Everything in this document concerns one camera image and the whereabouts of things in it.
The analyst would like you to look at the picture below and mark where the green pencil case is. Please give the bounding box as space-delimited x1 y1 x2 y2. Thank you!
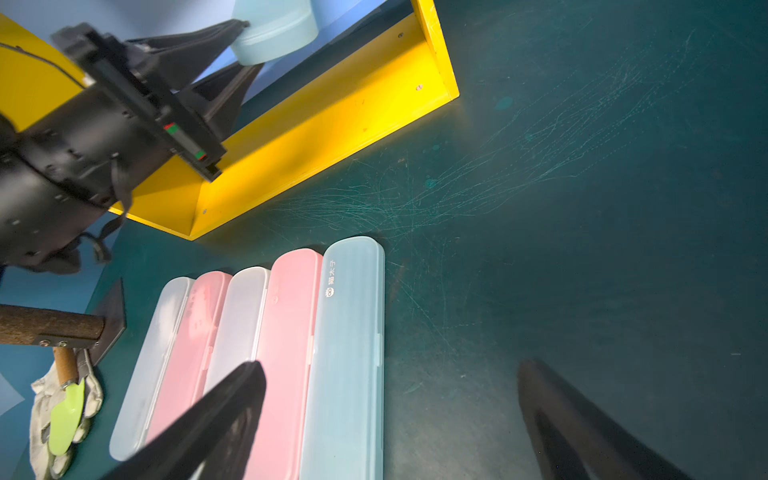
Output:
300 236 385 479

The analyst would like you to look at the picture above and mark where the frosted white pencil case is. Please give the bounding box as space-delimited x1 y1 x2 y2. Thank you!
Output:
109 277 193 461

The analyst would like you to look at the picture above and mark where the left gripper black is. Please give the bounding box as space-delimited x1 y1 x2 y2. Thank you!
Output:
17 19 264 198

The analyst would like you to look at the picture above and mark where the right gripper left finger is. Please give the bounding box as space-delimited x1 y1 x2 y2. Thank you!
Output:
104 361 267 479

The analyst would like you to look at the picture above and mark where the white pencil case with label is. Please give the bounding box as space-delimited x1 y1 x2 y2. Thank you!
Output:
203 266 270 394

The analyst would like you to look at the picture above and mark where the pink pencil case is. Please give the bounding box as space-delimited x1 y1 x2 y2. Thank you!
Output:
243 248 323 479
146 271 232 442

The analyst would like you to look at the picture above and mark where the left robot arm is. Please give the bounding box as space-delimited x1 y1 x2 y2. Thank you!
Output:
1 19 258 275

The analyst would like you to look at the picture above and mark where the teal pencil case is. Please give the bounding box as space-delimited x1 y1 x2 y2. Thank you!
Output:
231 0 319 66

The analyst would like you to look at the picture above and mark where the yellow wooden shelf unit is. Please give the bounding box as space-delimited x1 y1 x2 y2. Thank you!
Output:
1 1 459 240

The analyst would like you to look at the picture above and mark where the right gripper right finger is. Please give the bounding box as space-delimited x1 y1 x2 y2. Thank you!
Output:
517 359 689 479

